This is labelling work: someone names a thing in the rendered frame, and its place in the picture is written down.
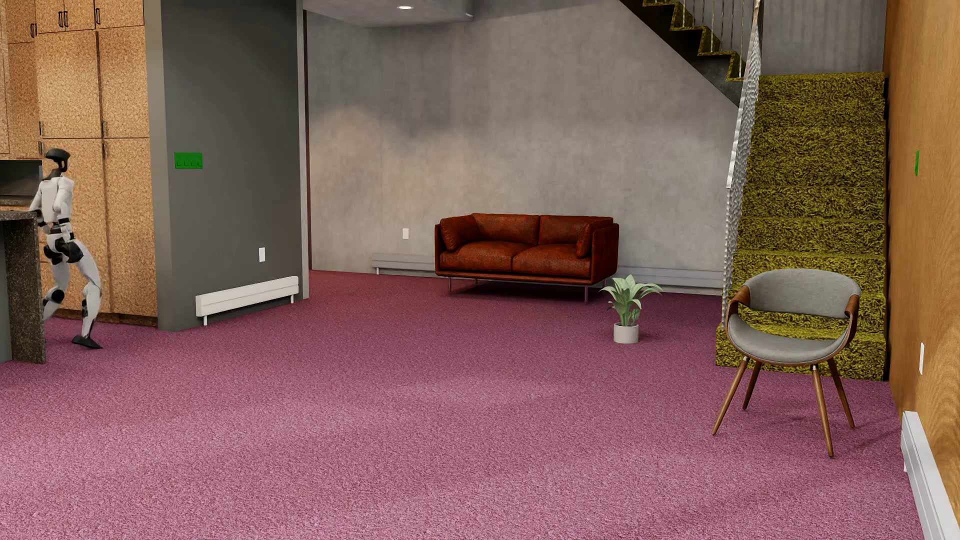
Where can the green carpeted staircase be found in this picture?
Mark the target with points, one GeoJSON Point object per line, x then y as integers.
{"type": "Point", "coordinates": [814, 195]}

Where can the potted green plant white pot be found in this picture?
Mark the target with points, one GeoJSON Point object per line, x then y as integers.
{"type": "Point", "coordinates": [628, 300]}

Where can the cork wood tall cabinets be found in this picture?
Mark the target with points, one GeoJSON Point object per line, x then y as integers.
{"type": "Point", "coordinates": [97, 150]}

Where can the white baseboard heater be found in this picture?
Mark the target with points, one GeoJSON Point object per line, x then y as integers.
{"type": "Point", "coordinates": [927, 480]}
{"type": "Point", "coordinates": [246, 295]}

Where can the white humanoid robot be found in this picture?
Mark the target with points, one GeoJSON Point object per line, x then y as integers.
{"type": "Point", "coordinates": [58, 196]}

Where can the dark granite counter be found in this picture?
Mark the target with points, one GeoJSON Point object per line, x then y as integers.
{"type": "Point", "coordinates": [22, 285]}

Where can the silver metal stair railing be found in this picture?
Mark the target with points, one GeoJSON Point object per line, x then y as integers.
{"type": "Point", "coordinates": [741, 150]}

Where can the grey shell chair wooden legs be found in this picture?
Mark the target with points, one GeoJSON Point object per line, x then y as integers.
{"type": "Point", "coordinates": [792, 300]}

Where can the red-brown leather sofa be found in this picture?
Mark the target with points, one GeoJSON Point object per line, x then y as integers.
{"type": "Point", "coordinates": [525, 253]}

